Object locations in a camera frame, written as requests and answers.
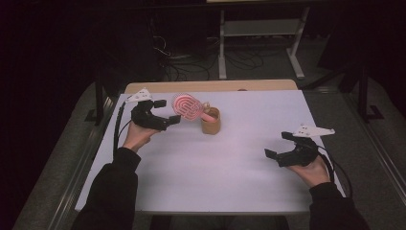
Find tangle of floor cables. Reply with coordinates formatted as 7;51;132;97
151;34;289;82

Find white table cover board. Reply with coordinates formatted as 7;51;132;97
74;89;350;216

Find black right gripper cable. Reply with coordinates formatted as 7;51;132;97
317;145;354;199

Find wooden table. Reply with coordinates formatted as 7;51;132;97
123;79;300;95

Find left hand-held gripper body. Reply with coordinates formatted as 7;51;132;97
124;87;170;132

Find person's left hand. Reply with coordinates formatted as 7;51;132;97
122;120;161;154

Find white metal stand frame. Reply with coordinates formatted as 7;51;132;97
217;5;311;81

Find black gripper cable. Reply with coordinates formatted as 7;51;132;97
112;101;134;158
317;145;354;199

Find person's right hand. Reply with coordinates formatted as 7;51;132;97
286;155;331;189

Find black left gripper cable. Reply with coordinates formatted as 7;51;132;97
112;101;134;158

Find black metal stand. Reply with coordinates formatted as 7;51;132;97
83;72;107;127
356;59;386;125

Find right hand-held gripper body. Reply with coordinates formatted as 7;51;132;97
276;124;336;169

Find brown cup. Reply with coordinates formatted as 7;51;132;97
200;102;222;136

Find pink hair comb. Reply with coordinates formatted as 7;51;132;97
170;92;219;124

